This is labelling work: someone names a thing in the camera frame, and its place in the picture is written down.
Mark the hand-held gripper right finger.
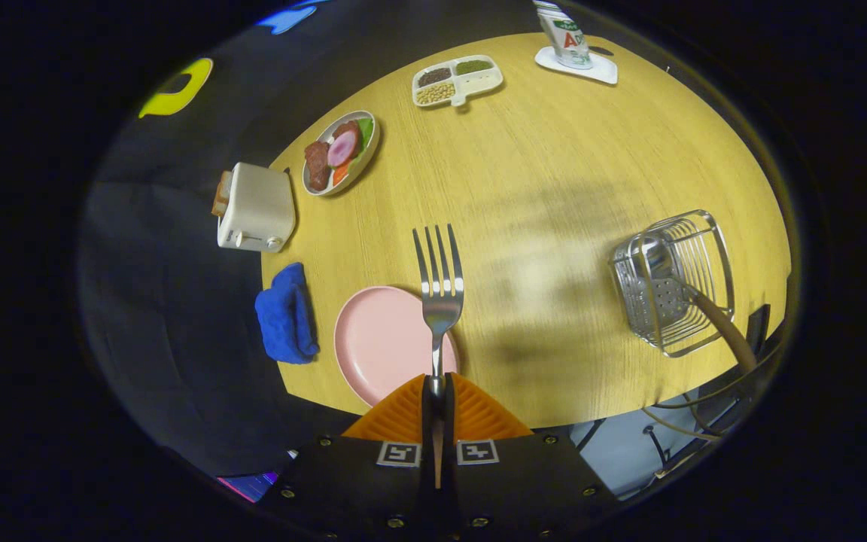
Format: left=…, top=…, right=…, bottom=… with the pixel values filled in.
left=445, top=371, right=622, bottom=542

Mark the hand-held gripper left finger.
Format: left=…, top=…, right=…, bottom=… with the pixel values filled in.
left=264, top=374, right=435, bottom=542

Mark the metal fork with wooden handle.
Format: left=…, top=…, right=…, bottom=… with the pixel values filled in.
left=412, top=224, right=466, bottom=490

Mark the metal spoon with wooden handle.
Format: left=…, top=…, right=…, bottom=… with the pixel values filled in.
left=638, top=235, right=759, bottom=375

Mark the pink plate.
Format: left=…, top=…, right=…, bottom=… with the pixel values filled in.
left=333, top=285, right=461, bottom=408

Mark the blue cloth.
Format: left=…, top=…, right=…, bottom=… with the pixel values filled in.
left=254, top=262, right=321, bottom=365

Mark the purple glowing screen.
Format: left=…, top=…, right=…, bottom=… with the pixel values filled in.
left=217, top=472, right=280, bottom=504

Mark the white toaster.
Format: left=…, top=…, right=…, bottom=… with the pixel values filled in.
left=217, top=162, right=297, bottom=253

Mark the white oval food plate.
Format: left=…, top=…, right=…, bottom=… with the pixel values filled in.
left=302, top=110, right=381, bottom=197

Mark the pink ham slice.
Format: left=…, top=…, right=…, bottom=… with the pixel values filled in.
left=327, top=132, right=360, bottom=168

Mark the green lettuce leaf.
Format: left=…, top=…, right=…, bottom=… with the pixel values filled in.
left=354, top=117, right=375, bottom=163

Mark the toast slice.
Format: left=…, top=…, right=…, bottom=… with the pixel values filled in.
left=211, top=170, right=233, bottom=219

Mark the white divided tray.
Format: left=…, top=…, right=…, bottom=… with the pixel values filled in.
left=412, top=54, right=504, bottom=108

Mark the white coaster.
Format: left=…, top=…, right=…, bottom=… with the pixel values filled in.
left=534, top=47, right=619, bottom=85

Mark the white bottle with green label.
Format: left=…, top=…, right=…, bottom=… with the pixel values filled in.
left=533, top=0, right=594, bottom=70

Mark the black cable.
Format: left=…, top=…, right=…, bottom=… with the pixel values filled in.
left=643, top=425, right=668, bottom=471

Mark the metal wire basket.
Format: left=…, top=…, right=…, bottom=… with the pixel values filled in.
left=608, top=209, right=736, bottom=358

